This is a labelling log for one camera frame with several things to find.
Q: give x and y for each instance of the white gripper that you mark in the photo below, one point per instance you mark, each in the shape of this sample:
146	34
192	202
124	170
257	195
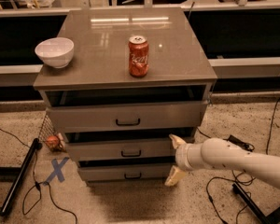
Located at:
182	158

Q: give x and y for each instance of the grey drawer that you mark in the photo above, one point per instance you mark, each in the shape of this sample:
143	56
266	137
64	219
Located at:
125	149
100	118
118	173

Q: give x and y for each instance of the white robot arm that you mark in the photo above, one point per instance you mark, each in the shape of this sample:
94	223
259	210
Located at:
219	154

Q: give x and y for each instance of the grey drawer cabinet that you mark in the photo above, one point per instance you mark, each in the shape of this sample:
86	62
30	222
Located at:
178	71

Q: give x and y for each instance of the black power adapter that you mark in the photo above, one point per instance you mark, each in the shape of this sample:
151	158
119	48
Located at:
240	143

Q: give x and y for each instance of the orange soda can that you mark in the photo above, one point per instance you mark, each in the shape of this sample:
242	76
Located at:
138	56

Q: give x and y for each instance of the black floor bar right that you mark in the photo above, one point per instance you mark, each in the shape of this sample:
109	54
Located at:
272	218

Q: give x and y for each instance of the black floor bar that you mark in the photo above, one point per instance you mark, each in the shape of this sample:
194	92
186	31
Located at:
272	218
15	187

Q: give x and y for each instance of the blue tape cross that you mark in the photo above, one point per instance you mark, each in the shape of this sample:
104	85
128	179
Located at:
57	170

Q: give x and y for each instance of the mesh bag with onion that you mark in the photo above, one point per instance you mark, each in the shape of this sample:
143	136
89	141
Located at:
49	137

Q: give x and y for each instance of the black floor bar left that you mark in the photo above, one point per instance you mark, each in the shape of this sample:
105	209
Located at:
15	187

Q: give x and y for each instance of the white bowl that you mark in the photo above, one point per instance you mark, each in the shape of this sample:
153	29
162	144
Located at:
55	52

